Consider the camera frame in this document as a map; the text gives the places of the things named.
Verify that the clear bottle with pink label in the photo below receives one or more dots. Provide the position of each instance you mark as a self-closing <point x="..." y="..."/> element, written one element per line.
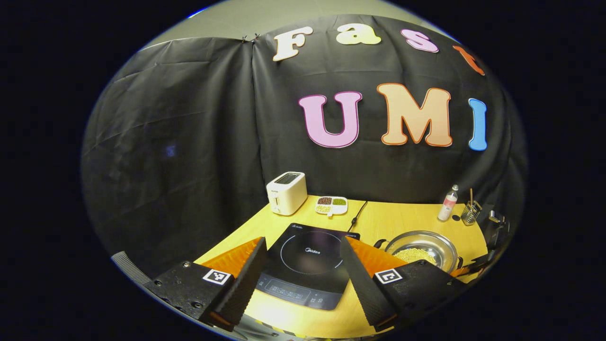
<point x="447" y="206"/>

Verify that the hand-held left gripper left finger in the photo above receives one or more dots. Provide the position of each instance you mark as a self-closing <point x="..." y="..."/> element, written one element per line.
<point x="246" y="284"/>

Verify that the white divided dish with beans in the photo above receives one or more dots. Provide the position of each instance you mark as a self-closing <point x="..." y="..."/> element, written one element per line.
<point x="331" y="207"/>

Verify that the grey ribbed strip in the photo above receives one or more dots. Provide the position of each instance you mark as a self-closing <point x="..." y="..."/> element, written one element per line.
<point x="130" y="267"/>

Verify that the black induction cooktop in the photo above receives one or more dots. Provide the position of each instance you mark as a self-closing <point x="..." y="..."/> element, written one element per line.
<point x="307" y="255"/>

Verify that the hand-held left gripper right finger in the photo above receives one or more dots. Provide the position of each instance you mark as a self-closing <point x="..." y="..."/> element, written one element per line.
<point x="362" y="289"/>

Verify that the black backdrop cloth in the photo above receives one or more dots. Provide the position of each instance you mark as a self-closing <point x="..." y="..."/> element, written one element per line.
<point x="165" y="142"/>

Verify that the pile of yellow soybeans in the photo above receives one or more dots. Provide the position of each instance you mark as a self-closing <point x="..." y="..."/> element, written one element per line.
<point x="416" y="255"/>

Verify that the white toaster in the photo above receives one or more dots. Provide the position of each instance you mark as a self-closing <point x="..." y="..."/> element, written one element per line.
<point x="286" y="194"/>

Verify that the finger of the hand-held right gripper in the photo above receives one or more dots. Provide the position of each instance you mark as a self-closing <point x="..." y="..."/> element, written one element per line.
<point x="476" y="266"/>

